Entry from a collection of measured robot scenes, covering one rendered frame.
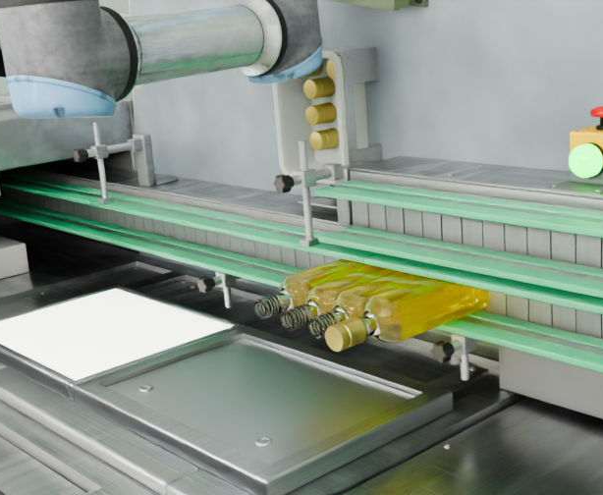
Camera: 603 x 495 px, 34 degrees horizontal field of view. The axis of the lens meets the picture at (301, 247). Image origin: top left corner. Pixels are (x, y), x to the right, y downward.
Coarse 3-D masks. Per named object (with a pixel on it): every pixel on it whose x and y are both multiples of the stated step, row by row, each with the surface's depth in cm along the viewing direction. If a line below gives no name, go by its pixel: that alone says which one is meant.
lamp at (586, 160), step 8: (584, 144) 127; (592, 144) 127; (576, 152) 127; (584, 152) 126; (592, 152) 126; (600, 152) 127; (576, 160) 127; (584, 160) 126; (592, 160) 126; (600, 160) 127; (576, 168) 128; (584, 168) 127; (592, 168) 126; (600, 168) 127; (584, 176) 128; (592, 176) 129
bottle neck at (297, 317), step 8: (304, 304) 136; (312, 304) 136; (288, 312) 134; (296, 312) 134; (304, 312) 135; (312, 312) 135; (288, 320) 136; (296, 320) 133; (304, 320) 134; (288, 328) 134; (296, 328) 134
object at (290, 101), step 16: (336, 64) 159; (288, 80) 173; (304, 80) 175; (336, 80) 160; (288, 96) 173; (304, 96) 176; (336, 96) 161; (288, 112) 174; (304, 112) 176; (288, 128) 175; (304, 128) 177; (320, 128) 176; (336, 128) 173; (288, 144) 175; (288, 160) 176; (320, 160) 178; (336, 160) 175
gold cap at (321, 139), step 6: (318, 132) 170; (324, 132) 171; (330, 132) 172; (336, 132) 172; (312, 138) 172; (318, 138) 170; (324, 138) 170; (330, 138) 171; (336, 138) 172; (312, 144) 172; (318, 144) 171; (324, 144) 170; (330, 144) 172; (336, 144) 173
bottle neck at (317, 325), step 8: (328, 312) 131; (336, 312) 131; (344, 312) 132; (312, 320) 130; (320, 320) 129; (328, 320) 130; (336, 320) 130; (344, 320) 131; (312, 328) 131; (320, 328) 129; (320, 336) 129
